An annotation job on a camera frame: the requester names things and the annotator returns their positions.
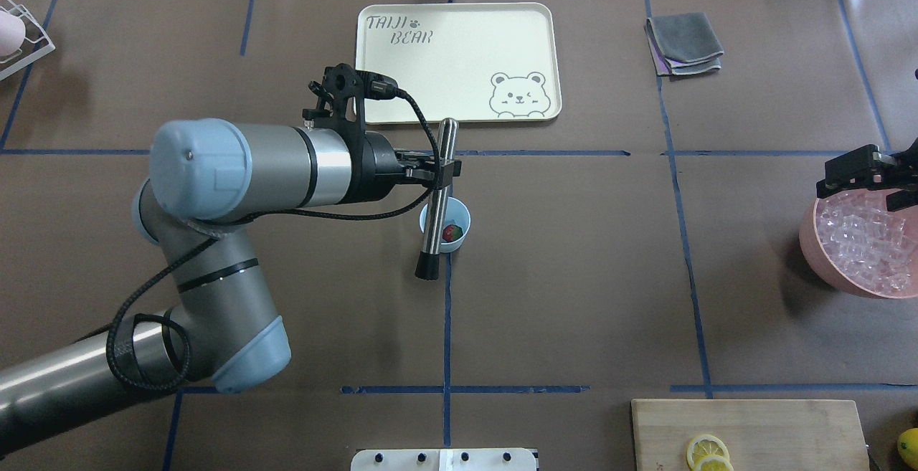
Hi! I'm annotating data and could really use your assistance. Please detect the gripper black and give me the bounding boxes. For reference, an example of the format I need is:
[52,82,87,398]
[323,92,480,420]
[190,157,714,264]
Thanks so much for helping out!
[816,144,917,212]
[349,130,463,204]

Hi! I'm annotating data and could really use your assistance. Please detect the red strawberry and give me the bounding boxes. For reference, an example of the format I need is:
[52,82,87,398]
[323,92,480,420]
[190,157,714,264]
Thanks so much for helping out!
[440,223,465,244]

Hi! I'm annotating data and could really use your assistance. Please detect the steel muddler black tip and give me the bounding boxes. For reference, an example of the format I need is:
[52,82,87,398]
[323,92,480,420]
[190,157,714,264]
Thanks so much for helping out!
[415,118,459,281]

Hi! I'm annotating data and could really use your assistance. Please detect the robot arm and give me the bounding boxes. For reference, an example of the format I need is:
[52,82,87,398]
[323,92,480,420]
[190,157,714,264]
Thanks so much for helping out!
[2,118,461,455]

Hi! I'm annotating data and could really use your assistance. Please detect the light blue plastic cup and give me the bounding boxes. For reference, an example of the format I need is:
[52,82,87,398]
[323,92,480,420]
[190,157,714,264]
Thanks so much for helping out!
[419,197,471,254]

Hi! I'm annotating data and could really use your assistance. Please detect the clear ice cubes pile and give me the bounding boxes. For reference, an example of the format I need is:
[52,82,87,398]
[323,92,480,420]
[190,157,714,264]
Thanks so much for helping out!
[815,191,916,298]

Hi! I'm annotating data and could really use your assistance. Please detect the white cup rack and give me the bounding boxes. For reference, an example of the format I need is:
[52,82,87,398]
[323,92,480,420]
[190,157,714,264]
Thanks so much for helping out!
[1,0,57,81]

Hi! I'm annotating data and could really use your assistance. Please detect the pink cup on rack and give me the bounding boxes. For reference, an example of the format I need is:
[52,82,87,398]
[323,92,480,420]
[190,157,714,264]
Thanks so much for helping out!
[0,10,26,57]

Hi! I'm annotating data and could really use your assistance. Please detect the pink bowl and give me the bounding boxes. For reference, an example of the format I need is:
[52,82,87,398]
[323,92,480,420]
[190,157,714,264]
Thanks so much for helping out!
[799,190,916,299]

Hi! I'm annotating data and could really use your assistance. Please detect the cream bear tray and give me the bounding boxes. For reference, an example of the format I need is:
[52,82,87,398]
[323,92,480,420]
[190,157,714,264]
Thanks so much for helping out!
[355,3,563,123]

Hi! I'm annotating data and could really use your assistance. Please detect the folded grey cloth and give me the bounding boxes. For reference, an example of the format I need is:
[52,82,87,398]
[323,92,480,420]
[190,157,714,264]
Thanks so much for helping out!
[645,11,724,77]

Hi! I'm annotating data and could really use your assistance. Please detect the wooden cutting board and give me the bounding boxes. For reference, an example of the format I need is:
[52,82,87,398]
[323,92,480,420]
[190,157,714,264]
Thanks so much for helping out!
[630,399,870,470]

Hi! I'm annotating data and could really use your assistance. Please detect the lemon slices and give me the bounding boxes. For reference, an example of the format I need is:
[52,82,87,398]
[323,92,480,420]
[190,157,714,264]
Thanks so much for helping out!
[686,433,734,470]

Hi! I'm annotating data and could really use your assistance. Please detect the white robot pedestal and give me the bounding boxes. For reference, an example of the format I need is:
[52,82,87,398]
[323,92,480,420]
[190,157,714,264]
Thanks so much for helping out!
[350,447,540,470]

